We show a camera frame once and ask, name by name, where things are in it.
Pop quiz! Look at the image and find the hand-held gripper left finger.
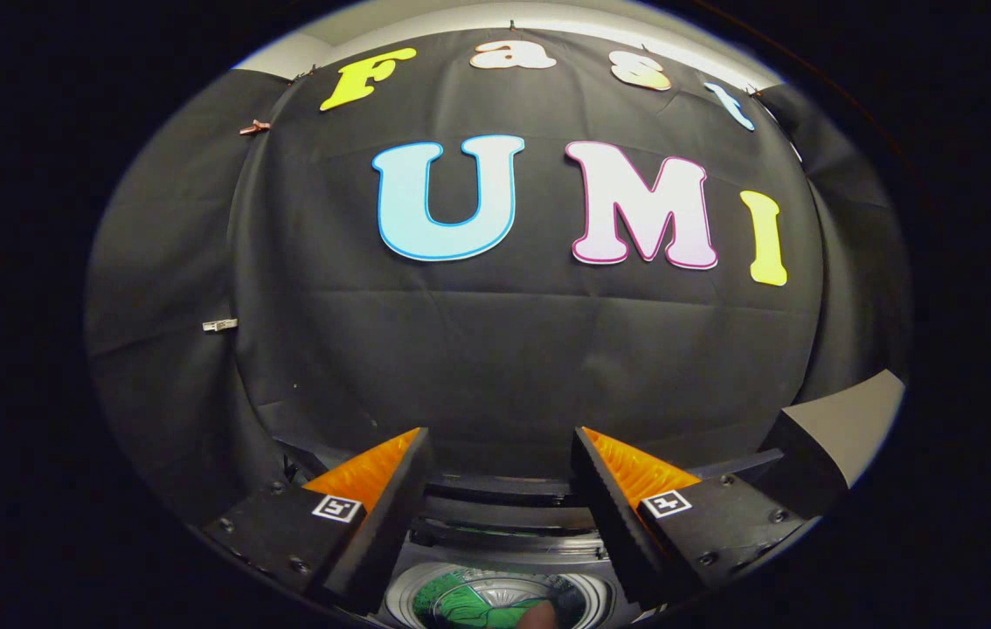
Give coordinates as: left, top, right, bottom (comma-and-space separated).
203, 427, 434, 613

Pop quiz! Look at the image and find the grey washing machine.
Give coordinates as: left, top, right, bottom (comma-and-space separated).
373, 502, 641, 629

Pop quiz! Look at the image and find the green polo shirt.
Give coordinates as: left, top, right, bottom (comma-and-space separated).
424, 568, 580, 629

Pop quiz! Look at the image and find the black backdrop cloth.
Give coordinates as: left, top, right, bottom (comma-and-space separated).
83, 26, 911, 525

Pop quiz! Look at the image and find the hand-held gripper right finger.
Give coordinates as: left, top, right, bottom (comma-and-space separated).
571, 427, 807, 609

